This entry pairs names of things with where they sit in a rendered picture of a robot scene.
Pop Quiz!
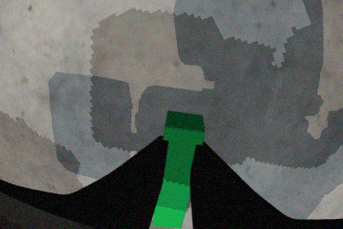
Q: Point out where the green rectangular post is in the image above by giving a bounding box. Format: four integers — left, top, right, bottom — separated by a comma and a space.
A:
152, 110, 205, 228

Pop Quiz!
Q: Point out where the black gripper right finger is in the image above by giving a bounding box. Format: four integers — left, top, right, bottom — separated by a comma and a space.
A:
190, 141, 343, 229

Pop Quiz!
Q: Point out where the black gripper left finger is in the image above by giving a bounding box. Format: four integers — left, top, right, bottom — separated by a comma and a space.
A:
0, 136, 168, 229

